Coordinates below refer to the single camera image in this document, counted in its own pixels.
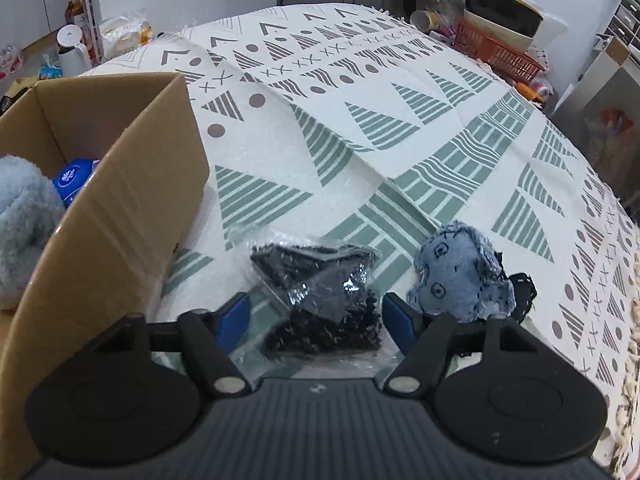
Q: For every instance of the brown cardboard box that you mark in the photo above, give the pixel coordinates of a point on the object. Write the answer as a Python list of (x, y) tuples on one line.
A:
[(114, 245)]

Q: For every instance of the black and cream bowl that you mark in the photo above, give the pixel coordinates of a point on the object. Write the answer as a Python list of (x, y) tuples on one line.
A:
[(513, 22)]

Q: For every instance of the red plastic basket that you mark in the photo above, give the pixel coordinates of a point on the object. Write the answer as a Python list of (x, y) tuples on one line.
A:
[(504, 60)]

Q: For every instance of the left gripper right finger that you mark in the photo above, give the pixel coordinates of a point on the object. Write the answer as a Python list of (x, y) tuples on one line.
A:
[(428, 343)]

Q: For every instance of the grey fluffy plush toy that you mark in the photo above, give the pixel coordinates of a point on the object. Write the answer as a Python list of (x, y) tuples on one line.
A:
[(30, 211)]

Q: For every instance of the yellow white snack bag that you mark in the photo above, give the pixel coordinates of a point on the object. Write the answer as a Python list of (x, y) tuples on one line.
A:
[(124, 33)]

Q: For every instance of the white kettle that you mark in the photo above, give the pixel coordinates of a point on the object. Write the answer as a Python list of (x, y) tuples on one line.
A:
[(72, 52)]

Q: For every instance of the blue tissue pack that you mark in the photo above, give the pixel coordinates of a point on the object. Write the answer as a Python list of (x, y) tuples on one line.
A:
[(69, 182)]

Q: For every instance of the black fabric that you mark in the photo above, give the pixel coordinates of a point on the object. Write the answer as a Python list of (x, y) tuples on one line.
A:
[(315, 312)]

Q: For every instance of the patterned white green blanket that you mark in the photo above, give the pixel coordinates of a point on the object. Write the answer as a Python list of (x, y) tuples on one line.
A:
[(340, 122)]

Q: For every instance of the blue denim fabric patch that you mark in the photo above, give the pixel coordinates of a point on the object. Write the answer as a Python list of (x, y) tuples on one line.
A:
[(461, 273)]

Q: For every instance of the white desk with shelves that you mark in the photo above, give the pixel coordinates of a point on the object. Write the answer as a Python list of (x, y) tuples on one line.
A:
[(600, 116)]

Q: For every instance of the small drawer organizer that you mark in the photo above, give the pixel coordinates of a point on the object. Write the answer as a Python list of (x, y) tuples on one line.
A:
[(624, 23)]

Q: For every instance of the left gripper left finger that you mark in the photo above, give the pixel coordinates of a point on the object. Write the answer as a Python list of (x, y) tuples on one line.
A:
[(205, 339)]

